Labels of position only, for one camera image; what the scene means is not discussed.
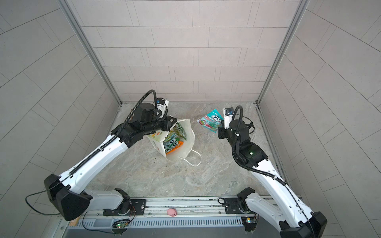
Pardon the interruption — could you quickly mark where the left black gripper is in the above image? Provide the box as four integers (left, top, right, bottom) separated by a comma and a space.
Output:
140, 115, 179, 136

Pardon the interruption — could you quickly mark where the teal mint candy bag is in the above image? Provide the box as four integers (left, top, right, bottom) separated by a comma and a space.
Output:
197, 109, 223, 132

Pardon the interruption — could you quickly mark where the white paper gift bag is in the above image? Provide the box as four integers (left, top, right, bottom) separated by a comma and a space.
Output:
147, 120, 202, 167

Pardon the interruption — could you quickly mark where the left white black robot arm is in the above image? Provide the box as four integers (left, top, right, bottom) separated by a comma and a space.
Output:
44, 103, 177, 221

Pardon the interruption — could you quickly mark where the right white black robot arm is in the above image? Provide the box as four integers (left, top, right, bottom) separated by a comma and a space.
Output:
217, 120, 327, 238

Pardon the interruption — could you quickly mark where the right circuit board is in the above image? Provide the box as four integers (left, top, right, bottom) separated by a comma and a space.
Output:
241, 216, 258, 232

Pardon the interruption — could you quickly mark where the left green circuit board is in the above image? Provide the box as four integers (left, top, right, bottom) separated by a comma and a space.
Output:
112, 219, 130, 229

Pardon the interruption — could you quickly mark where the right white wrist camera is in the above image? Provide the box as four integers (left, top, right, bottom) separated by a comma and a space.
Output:
224, 107, 234, 130

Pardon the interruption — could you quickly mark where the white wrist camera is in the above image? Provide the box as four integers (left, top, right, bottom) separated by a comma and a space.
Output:
224, 107, 234, 130
156, 97, 169, 120

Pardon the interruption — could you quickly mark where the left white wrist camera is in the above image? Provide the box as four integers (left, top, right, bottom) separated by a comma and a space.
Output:
156, 97, 169, 120

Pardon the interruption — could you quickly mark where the aluminium mounting rail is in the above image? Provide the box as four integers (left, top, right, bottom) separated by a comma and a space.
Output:
68, 196, 276, 234

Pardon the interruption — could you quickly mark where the pink ball on rail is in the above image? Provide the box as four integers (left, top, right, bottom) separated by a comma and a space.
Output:
167, 208, 177, 217

